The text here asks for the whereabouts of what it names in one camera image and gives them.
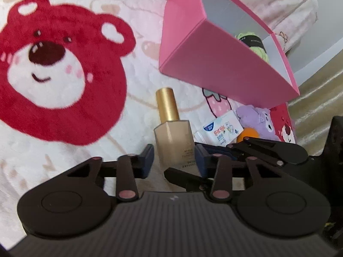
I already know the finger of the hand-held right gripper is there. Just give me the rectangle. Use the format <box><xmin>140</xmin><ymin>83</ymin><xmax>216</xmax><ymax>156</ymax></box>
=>
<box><xmin>198</xmin><ymin>136</ymin><xmax>308</xmax><ymax>166</ymax></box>
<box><xmin>164</xmin><ymin>167</ymin><xmax>215</xmax><ymax>192</ymax></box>

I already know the green yarn ball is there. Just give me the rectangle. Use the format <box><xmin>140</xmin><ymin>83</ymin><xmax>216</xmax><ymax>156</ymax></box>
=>
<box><xmin>235</xmin><ymin>29</ymin><xmax>270</xmax><ymax>63</ymax></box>

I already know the pink checked pillow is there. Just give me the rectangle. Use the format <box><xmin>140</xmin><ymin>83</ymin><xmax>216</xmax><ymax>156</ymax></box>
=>
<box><xmin>129</xmin><ymin>0</ymin><xmax>319</xmax><ymax>57</ymax></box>

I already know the small white tissue pack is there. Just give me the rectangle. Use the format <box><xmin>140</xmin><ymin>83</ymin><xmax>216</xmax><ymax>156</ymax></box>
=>
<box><xmin>194</xmin><ymin>110</ymin><xmax>244</xmax><ymax>146</ymax></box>

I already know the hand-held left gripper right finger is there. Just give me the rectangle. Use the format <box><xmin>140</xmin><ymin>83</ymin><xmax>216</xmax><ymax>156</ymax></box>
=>
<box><xmin>195</xmin><ymin>144</ymin><xmax>286</xmax><ymax>202</ymax></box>

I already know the beige striped curtain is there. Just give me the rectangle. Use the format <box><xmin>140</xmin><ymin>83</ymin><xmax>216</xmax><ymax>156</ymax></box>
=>
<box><xmin>288</xmin><ymin>56</ymin><xmax>343</xmax><ymax>156</ymax></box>

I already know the gold capped foundation bottle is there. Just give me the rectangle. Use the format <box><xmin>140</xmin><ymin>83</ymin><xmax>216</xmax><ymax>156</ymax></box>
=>
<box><xmin>153</xmin><ymin>87</ymin><xmax>198</xmax><ymax>177</ymax></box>

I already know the pink cardboard box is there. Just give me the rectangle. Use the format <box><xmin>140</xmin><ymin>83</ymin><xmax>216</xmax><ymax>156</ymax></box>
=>
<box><xmin>158</xmin><ymin>0</ymin><xmax>301</xmax><ymax>109</ymax></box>

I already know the orange makeup sponge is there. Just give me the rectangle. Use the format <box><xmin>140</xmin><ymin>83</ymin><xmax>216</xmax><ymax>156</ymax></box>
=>
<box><xmin>236</xmin><ymin>128</ymin><xmax>260</xmax><ymax>143</ymax></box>

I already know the purple plush toy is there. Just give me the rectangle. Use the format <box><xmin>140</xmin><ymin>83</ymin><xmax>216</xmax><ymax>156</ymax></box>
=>
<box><xmin>236</xmin><ymin>105</ymin><xmax>280</xmax><ymax>141</ymax></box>

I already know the red bear printed blanket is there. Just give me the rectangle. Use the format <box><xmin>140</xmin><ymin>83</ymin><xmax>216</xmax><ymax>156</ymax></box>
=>
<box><xmin>0</xmin><ymin>0</ymin><xmax>296</xmax><ymax>247</ymax></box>

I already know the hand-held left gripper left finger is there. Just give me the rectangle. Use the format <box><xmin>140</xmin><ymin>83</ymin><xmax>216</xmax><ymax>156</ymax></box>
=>
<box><xmin>66</xmin><ymin>144</ymin><xmax>155</xmax><ymax>202</ymax></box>

